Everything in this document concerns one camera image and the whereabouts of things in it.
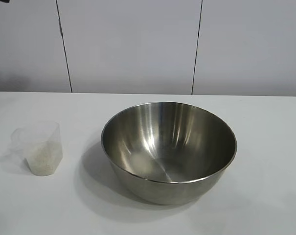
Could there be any stainless steel mixing bowl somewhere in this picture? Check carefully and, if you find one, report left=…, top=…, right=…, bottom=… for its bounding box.
left=100, top=100, right=238, bottom=206

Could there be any white uncooked rice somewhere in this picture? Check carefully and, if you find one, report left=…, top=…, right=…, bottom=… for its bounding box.
left=25, top=139, right=64, bottom=176

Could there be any clear plastic measuring cup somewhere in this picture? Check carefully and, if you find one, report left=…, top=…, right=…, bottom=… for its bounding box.
left=7, top=121, right=64, bottom=176

